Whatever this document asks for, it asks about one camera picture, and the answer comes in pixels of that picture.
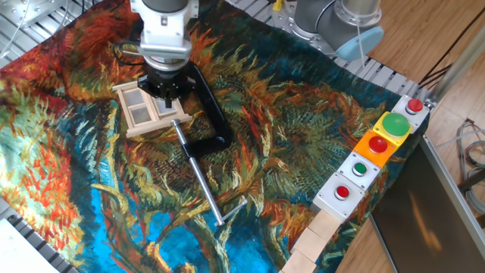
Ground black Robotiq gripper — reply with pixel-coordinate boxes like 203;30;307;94
136;62;198;109

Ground small wooden sliding window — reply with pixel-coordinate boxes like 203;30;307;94
111;80;193;139

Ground black C-clamp silver screw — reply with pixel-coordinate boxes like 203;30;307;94
170;62;249;228

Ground sunflower painting print cloth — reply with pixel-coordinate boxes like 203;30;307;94
0;0;431;273

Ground large grey box red button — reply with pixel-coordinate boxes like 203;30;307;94
312;172;367;224

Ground pale wooden block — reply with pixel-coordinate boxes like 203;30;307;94
290;227;327;263
279;249;318;273
306;209;342;242

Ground grey box green button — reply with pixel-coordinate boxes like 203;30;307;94
336;150;381;190

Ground white zip tie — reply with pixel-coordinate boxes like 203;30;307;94
355;18;367;66

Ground white paper sheet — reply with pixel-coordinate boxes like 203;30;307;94
0;218;58;273

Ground orange box red button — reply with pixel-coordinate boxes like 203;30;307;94
352;128;399;168

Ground yellow box green dome button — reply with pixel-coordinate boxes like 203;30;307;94
371;111;413;147

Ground small grey box red button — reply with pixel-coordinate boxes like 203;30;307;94
390;94;431;133

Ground shiny metal plate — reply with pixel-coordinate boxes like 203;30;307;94
369;138;485;273

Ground aluminium profile beam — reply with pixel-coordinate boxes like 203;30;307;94
427;22;485;111

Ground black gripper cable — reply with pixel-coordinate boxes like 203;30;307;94
112;40;147;66

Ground thin white cable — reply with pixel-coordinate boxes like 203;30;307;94
0;0;33;58

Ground black floor cables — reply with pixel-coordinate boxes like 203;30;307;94
418;7;485;88

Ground grey cable bundle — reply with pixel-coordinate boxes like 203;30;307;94
456;119;485;215

